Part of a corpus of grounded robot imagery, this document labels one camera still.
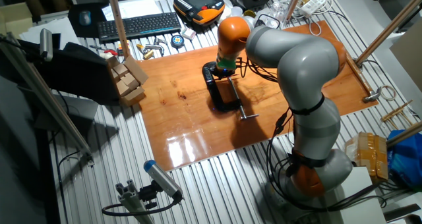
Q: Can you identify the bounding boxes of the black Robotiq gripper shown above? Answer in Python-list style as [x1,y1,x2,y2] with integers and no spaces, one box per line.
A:
[212,67,236,80]

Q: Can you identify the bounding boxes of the black C-clamp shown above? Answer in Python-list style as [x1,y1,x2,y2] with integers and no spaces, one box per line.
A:
[201,61,260,121]

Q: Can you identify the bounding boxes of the small pink white pack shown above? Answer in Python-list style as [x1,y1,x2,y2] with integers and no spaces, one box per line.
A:
[181,27,198,42]

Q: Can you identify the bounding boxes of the wooden board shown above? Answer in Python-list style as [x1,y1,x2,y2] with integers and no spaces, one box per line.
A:
[136,18,380,173]

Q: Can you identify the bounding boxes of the glass jar white lid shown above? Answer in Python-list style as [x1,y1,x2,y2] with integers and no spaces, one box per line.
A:
[230,5,244,19]

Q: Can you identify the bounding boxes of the chrome pipe fitting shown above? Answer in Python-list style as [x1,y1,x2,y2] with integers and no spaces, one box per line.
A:
[144,36,168,57]

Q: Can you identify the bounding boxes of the orange black teach pendant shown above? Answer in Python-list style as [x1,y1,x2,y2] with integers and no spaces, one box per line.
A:
[172,0,227,26]

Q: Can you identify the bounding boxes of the clear glass jar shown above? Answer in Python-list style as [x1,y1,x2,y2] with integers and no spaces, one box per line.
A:
[262,1,288,30]

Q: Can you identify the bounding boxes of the brass fitting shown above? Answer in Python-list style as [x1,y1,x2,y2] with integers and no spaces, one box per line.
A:
[135,43,156,61]

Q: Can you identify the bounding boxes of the open cardboard box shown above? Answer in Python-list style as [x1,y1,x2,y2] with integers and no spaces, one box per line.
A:
[105,54,150,108]

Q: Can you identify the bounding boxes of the black keyboard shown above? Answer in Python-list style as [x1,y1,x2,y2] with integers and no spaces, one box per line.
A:
[96,11,183,44]

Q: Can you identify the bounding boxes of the wooden pole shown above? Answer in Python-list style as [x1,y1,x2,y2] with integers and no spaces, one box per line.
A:
[355,0,422,66]
[286,0,306,21]
[105,0,131,59]
[385,121,422,149]

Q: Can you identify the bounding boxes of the white power strip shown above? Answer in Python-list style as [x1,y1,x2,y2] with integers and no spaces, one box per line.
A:
[297,0,327,18]

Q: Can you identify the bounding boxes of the white paper sheets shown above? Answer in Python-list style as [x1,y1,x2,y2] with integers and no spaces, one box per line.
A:
[101,0,165,22]

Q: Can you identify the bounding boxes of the black panel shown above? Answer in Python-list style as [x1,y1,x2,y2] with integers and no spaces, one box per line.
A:
[18,38,121,107]

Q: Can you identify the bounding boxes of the grey computer mouse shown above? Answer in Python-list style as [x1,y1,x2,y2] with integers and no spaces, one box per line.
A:
[78,9,92,27]

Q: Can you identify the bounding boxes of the black mouse pad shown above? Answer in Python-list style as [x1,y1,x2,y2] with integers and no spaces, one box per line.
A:
[67,2,109,40]

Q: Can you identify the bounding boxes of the taped cardboard package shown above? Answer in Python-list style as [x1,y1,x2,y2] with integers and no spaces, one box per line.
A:
[344,131,390,182]

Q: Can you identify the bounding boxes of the wooden sticks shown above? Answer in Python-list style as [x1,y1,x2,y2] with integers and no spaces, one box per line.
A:
[380,99,415,130]

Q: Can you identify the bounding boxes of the white paper stack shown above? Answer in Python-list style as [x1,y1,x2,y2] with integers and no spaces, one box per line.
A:
[18,16,80,47]

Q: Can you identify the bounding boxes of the grey cardboard sheet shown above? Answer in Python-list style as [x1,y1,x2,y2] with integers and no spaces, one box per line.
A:
[389,18,422,94]

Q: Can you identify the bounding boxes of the blue bag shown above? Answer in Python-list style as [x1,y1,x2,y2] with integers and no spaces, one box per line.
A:
[386,128,422,189]

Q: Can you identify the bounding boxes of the plain closed cardboard box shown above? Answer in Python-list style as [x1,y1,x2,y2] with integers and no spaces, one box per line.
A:
[0,2,34,38]

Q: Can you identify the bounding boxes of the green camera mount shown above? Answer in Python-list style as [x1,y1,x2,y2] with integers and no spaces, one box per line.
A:
[216,55,238,71]

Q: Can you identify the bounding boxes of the white cable loop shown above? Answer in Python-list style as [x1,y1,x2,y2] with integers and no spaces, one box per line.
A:
[307,17,323,38]

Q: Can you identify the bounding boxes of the red handled tool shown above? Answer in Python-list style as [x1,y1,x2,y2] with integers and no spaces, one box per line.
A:
[88,44,119,57]

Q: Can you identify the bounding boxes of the silver camera blue cap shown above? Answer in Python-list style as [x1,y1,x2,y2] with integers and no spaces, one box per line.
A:
[143,159,184,201]

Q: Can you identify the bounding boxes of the wooden handle hammer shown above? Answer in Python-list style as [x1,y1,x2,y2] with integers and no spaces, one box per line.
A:
[342,49,383,103]

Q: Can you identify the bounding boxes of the aluminium profile post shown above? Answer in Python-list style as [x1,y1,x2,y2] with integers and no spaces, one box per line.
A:
[115,179,156,224]

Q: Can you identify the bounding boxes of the black camera cable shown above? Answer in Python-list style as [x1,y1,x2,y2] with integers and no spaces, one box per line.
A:
[101,196,181,217]

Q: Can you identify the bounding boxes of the white tape ring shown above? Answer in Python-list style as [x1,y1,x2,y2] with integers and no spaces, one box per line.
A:
[378,84,398,102]

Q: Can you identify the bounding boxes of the aluminium frame bar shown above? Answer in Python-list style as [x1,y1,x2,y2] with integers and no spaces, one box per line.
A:
[0,32,96,166]

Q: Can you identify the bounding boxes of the white pedestal box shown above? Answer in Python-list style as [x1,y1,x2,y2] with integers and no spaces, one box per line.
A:
[324,166,389,224]

